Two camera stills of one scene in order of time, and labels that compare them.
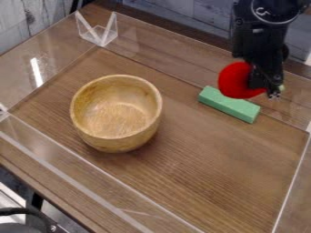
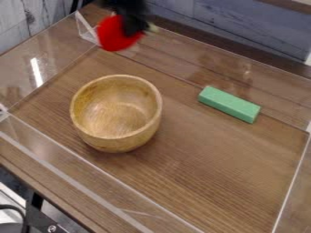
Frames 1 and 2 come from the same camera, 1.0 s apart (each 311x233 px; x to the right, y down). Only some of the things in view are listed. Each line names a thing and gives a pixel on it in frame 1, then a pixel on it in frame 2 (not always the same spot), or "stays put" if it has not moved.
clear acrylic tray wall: x=112 y=206 stays put
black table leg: x=36 y=200 stays put
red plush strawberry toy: x=233 y=80 → x=113 y=36
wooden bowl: x=115 y=110 stays put
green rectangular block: x=240 y=108 stays put
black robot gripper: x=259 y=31 → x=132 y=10
